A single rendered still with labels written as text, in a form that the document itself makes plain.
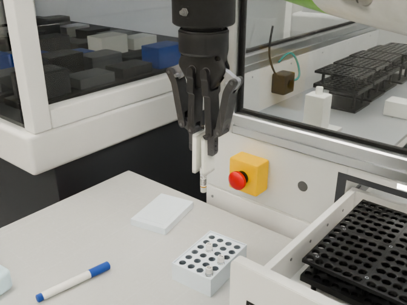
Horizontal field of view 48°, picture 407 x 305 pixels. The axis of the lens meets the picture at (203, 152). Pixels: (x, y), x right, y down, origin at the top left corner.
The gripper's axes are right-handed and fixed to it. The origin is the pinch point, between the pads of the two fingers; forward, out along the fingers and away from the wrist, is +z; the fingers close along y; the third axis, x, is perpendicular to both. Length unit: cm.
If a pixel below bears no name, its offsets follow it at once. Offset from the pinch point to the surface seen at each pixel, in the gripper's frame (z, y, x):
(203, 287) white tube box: 22.6, -3.7, 5.5
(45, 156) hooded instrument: 16, 50, -5
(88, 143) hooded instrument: 17, 49, -18
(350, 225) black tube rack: 10.0, -23.3, -8.2
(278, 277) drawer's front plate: 7.1, -20.6, 13.2
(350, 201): 12.1, -19.9, -19.5
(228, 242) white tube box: 20.9, -1.7, -6.0
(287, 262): 12.3, -17.7, 3.5
